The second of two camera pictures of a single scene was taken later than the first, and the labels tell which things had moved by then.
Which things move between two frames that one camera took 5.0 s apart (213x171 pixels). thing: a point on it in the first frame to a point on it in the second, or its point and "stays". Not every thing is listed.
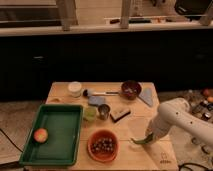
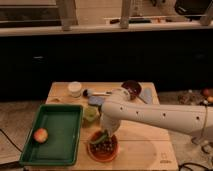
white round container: [75, 88] stays
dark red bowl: [130, 89] stays
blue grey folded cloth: [96, 100] stays
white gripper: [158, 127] to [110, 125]
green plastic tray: [63, 124] stays
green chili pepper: [147, 140] to [99, 140]
